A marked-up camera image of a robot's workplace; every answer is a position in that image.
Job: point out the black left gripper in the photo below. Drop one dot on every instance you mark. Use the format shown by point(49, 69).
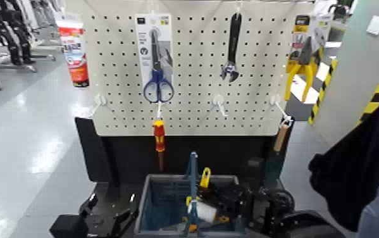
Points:
point(103, 227)

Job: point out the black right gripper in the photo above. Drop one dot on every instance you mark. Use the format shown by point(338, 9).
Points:
point(237, 201)

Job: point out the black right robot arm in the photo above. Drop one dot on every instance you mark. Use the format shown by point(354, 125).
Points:
point(295, 226)

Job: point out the black display stand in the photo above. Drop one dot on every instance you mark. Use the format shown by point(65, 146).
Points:
point(132, 156)

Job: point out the red yellow screwdriver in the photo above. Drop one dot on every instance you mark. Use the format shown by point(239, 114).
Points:
point(158, 136)

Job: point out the white peg hook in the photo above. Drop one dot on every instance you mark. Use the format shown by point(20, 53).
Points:
point(280, 108)
point(219, 103)
point(100, 100)
point(159, 111)

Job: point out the person in dark clothing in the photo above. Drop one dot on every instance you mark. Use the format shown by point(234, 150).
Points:
point(348, 172)

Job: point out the blue scissors on card package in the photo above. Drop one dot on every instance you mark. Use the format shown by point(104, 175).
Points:
point(157, 79)

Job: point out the white perforated pegboard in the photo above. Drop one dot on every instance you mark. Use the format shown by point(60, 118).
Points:
point(196, 66)

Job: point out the red white hanging package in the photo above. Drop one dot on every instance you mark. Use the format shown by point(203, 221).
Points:
point(76, 56)

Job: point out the yellow pliers in package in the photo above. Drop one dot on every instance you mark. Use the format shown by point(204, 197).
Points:
point(302, 68)

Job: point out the black adjustable wrench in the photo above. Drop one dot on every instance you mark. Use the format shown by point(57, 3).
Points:
point(233, 40)

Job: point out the black humanoid robot on stand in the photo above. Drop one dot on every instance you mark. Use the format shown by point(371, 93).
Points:
point(9, 30)

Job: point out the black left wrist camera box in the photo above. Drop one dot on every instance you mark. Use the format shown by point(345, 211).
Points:
point(69, 227)

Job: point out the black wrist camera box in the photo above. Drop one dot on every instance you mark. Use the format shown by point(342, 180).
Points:
point(69, 227)
point(256, 166)

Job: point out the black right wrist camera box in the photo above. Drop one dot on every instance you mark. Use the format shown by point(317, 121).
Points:
point(256, 166)

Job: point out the white wall switch plate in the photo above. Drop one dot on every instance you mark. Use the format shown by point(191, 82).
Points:
point(376, 25)

